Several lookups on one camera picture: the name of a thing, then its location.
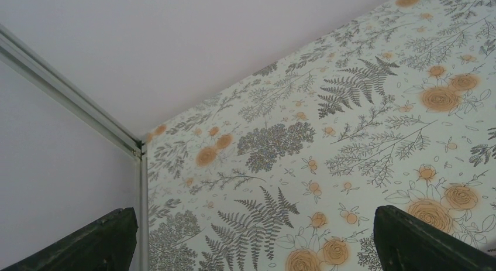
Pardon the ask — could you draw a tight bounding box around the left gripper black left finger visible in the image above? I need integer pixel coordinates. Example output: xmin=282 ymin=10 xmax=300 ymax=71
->
xmin=4 ymin=207 xmax=138 ymax=270

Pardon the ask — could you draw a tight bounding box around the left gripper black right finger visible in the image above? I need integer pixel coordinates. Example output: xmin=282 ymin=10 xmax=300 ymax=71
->
xmin=373 ymin=205 xmax=495 ymax=270

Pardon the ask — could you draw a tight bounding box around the floral patterned table mat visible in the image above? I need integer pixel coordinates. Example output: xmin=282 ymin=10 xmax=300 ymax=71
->
xmin=147 ymin=0 xmax=495 ymax=270

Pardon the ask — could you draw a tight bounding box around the aluminium frame post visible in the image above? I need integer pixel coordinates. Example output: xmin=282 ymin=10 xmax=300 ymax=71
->
xmin=1 ymin=27 xmax=149 ymax=270

